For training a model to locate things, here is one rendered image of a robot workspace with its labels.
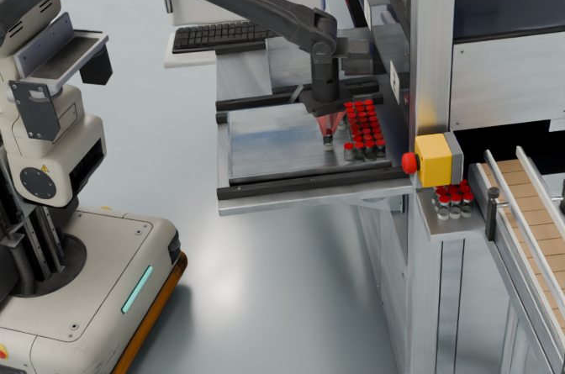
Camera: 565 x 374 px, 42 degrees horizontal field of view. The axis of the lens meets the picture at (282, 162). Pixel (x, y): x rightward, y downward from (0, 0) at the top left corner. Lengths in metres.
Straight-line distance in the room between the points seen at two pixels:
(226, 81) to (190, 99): 1.66
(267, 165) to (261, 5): 0.38
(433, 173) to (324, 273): 1.25
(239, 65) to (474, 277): 0.81
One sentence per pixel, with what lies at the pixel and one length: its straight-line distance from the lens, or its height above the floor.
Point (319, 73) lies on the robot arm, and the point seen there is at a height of 1.09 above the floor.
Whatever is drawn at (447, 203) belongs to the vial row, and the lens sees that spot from 1.44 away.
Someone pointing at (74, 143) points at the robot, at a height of 0.80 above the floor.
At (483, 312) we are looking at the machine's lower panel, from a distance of 1.85.
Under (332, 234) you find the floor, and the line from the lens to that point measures 2.73.
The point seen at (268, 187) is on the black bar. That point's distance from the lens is 1.53.
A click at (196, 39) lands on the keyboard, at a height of 0.83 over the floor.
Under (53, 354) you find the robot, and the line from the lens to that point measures 2.20.
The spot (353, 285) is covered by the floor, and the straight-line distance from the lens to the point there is 2.55.
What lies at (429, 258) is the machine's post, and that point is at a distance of 1.67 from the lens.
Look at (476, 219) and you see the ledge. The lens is 1.47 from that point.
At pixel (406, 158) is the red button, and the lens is 1.40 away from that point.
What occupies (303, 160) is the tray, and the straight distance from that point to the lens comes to 1.62.
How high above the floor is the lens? 1.85
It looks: 37 degrees down
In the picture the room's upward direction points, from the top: 7 degrees counter-clockwise
